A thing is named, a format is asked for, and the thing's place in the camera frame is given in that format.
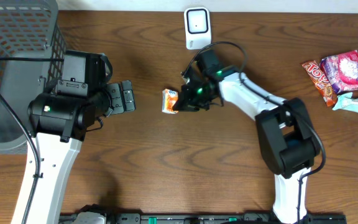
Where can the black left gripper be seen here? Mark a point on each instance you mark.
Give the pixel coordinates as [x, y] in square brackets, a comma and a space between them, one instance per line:
[115, 99]

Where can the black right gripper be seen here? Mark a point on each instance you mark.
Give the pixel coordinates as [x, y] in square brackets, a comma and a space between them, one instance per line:
[188, 96]

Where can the orange Kleenex tissue pack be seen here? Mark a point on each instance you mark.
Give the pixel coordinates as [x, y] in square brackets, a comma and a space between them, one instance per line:
[169, 98]

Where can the red snack bar wrapper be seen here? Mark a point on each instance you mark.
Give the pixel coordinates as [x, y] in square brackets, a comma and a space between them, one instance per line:
[321, 82]

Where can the red purple pad packet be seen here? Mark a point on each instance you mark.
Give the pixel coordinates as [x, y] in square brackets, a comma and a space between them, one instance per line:
[342, 71]

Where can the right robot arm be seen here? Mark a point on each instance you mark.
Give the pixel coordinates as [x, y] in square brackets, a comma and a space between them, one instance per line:
[287, 140]

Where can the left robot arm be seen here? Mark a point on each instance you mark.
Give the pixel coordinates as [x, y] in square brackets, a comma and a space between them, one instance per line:
[60, 116]

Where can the white barcode scanner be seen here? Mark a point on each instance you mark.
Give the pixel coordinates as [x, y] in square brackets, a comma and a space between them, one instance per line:
[197, 27]

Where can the grey plastic mesh basket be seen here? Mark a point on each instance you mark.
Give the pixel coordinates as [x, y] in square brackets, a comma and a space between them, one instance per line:
[31, 50]

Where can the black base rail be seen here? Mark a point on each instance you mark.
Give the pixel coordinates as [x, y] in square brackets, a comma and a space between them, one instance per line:
[249, 217]

